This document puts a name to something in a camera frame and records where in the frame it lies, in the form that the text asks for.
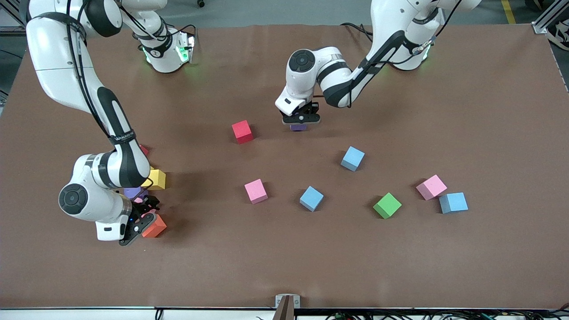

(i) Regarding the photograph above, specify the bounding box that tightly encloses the base connector plate green light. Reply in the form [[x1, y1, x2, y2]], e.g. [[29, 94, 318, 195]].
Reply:
[[177, 32, 196, 64]]

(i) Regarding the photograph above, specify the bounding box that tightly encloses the yellow foam cube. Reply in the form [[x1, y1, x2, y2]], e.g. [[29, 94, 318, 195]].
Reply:
[[142, 169, 166, 191]]

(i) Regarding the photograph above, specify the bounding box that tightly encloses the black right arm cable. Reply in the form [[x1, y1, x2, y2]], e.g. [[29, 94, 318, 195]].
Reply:
[[64, 0, 160, 214]]

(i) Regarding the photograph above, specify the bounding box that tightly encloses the pale pink foam cube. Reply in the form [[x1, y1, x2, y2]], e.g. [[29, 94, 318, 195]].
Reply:
[[416, 174, 448, 201]]

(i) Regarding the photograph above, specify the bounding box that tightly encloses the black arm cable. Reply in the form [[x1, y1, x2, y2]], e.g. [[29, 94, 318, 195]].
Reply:
[[64, 0, 160, 214], [349, 0, 463, 109]]

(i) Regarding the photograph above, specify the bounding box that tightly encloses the green foam cube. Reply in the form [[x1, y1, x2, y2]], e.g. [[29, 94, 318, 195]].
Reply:
[[373, 192, 402, 219]]

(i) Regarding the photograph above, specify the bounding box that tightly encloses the grey metal mounting bracket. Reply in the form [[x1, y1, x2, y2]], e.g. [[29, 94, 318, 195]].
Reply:
[[272, 294, 301, 320]]

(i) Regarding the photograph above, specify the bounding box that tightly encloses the white table edge rail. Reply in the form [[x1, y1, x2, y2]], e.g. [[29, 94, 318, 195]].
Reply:
[[0, 306, 569, 320]]

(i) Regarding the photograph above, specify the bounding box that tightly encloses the black base cable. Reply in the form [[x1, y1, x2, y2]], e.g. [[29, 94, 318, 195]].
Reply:
[[340, 22, 373, 41], [167, 21, 199, 45]]

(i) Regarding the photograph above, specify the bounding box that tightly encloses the blue foam cube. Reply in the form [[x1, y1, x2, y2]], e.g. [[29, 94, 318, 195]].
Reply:
[[341, 146, 365, 172], [439, 192, 469, 214], [299, 186, 324, 212]]

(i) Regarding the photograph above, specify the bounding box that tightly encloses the black white patterned object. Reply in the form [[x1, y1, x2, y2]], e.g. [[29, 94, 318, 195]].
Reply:
[[546, 19, 569, 51]]

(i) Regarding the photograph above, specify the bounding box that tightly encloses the orange foam cube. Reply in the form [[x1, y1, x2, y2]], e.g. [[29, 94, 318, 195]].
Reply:
[[141, 214, 168, 239]]

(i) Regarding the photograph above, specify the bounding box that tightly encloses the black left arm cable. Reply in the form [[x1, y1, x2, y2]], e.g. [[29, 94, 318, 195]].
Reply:
[[349, 0, 463, 109]]

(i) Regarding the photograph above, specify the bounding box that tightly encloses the aluminium frame profile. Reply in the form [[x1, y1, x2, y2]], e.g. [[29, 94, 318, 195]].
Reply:
[[0, 0, 28, 37], [532, 0, 569, 35]]

